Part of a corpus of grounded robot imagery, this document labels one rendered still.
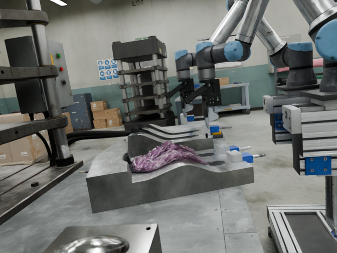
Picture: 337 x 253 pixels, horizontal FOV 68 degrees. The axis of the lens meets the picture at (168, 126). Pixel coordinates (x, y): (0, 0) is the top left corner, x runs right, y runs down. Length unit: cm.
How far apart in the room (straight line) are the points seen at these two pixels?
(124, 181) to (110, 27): 765
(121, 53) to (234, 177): 464
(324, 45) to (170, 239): 70
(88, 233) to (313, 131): 81
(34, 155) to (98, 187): 407
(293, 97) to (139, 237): 120
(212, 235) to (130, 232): 19
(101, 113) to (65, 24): 294
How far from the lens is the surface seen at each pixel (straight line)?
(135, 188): 76
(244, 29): 115
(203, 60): 108
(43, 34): 139
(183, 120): 141
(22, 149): 486
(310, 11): 95
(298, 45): 152
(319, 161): 111
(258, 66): 777
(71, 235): 57
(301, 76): 151
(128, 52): 522
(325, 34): 91
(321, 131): 104
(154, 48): 510
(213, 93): 109
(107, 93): 822
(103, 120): 793
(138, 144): 112
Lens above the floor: 114
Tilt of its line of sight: 10 degrees down
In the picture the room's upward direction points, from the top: 7 degrees counter-clockwise
